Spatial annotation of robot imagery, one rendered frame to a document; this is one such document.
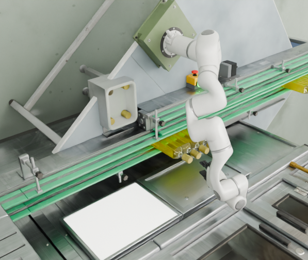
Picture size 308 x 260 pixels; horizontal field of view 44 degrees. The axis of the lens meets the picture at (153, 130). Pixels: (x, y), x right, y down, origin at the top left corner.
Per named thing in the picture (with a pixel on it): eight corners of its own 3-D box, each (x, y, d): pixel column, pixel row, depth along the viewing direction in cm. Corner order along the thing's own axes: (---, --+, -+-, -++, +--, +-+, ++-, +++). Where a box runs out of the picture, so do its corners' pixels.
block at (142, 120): (137, 127, 202) (145, 131, 197) (136, 111, 197) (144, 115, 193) (142, 125, 204) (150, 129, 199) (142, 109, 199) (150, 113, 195)
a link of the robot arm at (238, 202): (230, 188, 148) (251, 178, 150) (216, 174, 156) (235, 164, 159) (233, 215, 156) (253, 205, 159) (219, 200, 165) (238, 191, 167)
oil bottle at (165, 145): (149, 144, 203) (176, 161, 189) (148, 135, 201) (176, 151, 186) (157, 141, 206) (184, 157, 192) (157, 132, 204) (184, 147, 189)
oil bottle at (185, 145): (157, 141, 207) (184, 157, 192) (157, 132, 204) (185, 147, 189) (165, 137, 210) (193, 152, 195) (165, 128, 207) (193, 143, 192)
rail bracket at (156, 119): (145, 134, 198) (161, 144, 190) (144, 105, 190) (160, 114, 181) (150, 132, 200) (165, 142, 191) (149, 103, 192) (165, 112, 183)
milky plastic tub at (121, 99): (100, 125, 193) (110, 131, 188) (96, 84, 183) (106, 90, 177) (128, 115, 203) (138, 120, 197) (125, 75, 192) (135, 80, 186)
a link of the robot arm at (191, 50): (188, 64, 184) (212, 74, 173) (183, 39, 176) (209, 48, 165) (202, 55, 188) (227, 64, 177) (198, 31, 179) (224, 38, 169)
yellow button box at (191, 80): (185, 86, 224) (194, 90, 219) (185, 74, 221) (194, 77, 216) (194, 83, 228) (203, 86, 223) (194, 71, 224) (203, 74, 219)
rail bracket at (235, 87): (222, 86, 227) (240, 93, 218) (223, 75, 223) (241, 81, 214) (227, 85, 229) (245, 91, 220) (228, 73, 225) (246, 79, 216)
